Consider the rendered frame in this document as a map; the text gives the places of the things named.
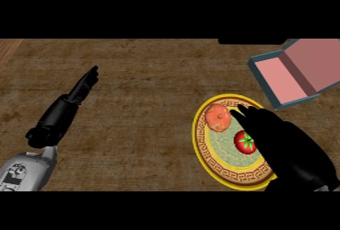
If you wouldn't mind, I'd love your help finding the open pink cardboard box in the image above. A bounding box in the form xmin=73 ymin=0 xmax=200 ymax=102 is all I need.
xmin=246 ymin=39 xmax=340 ymax=111

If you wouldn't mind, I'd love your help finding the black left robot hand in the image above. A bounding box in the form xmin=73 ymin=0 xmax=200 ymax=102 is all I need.
xmin=24 ymin=65 xmax=101 ymax=150

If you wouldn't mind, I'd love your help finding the yellow patterned plate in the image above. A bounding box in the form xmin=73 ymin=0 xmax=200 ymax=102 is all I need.
xmin=191 ymin=93 xmax=280 ymax=191

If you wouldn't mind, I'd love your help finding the orange round vegetable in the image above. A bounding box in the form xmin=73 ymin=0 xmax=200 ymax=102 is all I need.
xmin=203 ymin=103 xmax=234 ymax=133

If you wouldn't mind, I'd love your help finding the red tomato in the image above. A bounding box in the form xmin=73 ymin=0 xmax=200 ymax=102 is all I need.
xmin=232 ymin=130 xmax=257 ymax=155

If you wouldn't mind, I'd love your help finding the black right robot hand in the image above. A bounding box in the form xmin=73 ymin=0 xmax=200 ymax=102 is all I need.
xmin=229 ymin=103 xmax=340 ymax=192

